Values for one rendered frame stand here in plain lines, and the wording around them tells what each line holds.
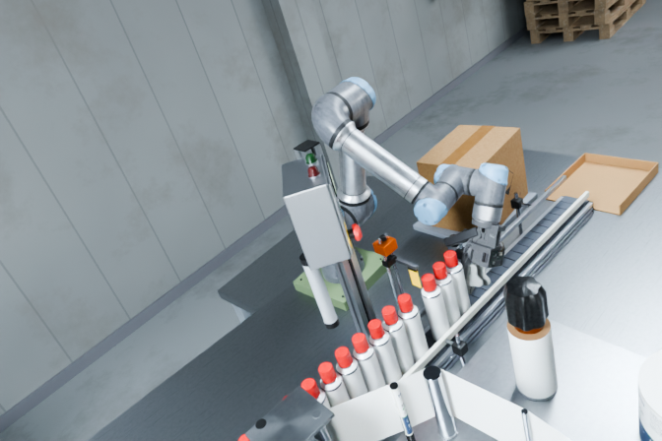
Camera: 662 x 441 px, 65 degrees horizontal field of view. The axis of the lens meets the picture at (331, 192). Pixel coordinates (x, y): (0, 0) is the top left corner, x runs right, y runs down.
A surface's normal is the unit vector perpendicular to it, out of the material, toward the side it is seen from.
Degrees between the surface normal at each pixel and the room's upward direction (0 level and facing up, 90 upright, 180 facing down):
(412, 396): 90
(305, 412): 0
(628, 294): 0
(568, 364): 0
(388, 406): 90
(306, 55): 90
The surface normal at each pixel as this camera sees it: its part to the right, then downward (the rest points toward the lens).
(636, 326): -0.28, -0.85
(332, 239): 0.11, 0.44
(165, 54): 0.70, 0.14
